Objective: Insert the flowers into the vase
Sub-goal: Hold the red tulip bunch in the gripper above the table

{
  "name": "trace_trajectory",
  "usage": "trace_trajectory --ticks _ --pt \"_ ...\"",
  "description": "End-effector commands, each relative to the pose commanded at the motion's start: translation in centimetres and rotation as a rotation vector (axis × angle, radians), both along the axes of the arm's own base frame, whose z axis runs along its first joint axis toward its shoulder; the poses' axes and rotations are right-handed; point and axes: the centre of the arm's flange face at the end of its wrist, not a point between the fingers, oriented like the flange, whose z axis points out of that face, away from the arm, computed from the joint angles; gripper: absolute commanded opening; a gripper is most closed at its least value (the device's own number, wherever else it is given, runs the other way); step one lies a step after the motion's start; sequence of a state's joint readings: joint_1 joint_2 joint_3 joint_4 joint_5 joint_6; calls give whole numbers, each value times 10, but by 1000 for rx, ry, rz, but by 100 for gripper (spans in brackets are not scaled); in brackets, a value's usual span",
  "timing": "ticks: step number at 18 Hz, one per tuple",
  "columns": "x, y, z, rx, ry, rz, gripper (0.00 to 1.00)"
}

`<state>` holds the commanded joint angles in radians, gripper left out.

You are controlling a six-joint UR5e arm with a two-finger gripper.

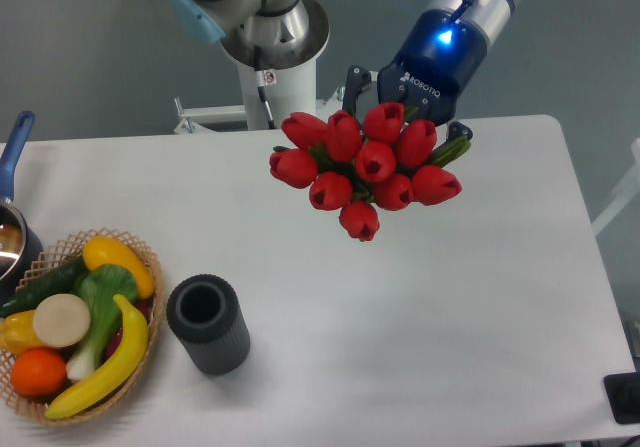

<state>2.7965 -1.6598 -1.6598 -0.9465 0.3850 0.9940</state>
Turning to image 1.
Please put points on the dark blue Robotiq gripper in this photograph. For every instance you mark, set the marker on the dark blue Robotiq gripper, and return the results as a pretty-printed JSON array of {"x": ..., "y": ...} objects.
[{"x": 428, "y": 73}]

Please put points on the red tulip bouquet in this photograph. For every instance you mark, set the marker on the red tulip bouquet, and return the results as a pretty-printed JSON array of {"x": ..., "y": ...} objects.
[{"x": 387, "y": 161}]

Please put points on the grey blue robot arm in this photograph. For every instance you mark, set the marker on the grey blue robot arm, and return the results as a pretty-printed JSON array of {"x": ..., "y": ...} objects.
[{"x": 275, "y": 45}]

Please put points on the dark grey ribbed vase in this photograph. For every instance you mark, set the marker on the dark grey ribbed vase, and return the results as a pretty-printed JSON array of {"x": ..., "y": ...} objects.
[{"x": 204, "y": 313}]

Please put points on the yellow lemon squash toy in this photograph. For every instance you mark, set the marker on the yellow lemon squash toy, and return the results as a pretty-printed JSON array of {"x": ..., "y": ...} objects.
[{"x": 102, "y": 250}]

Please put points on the yellow plastic banana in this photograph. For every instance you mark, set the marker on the yellow plastic banana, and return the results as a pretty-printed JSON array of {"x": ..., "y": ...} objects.
[{"x": 113, "y": 373}]

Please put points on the green bok choy toy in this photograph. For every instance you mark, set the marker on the green bok choy toy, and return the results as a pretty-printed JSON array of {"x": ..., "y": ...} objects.
[{"x": 97, "y": 289}]

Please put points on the black device at table edge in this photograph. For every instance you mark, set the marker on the black device at table edge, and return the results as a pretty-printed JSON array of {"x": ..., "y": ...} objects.
[{"x": 622, "y": 391}]

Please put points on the green cucumber toy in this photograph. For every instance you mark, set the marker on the green cucumber toy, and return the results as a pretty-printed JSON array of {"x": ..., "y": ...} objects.
[{"x": 59, "y": 280}]

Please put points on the woven wicker basket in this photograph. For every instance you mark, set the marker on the woven wicker basket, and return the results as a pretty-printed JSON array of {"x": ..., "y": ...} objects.
[{"x": 64, "y": 251}]

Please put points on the beige round disc toy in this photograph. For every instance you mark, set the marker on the beige round disc toy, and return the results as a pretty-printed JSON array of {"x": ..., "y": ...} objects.
[{"x": 61, "y": 320}]

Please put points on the yellow bell pepper toy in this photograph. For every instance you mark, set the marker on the yellow bell pepper toy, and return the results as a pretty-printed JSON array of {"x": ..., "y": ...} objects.
[{"x": 18, "y": 334}]

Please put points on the orange plastic fruit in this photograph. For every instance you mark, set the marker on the orange plastic fruit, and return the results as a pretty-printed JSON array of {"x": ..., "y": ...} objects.
[{"x": 38, "y": 372}]

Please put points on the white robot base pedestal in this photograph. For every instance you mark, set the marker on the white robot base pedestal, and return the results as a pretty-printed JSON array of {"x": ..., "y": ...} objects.
[{"x": 268, "y": 97}]

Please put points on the white frame at right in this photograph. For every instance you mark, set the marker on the white frame at right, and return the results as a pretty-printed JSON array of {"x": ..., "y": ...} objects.
[{"x": 626, "y": 189}]

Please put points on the blue handled saucepan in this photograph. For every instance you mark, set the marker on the blue handled saucepan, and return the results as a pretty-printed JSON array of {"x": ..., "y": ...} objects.
[{"x": 20, "y": 246}]

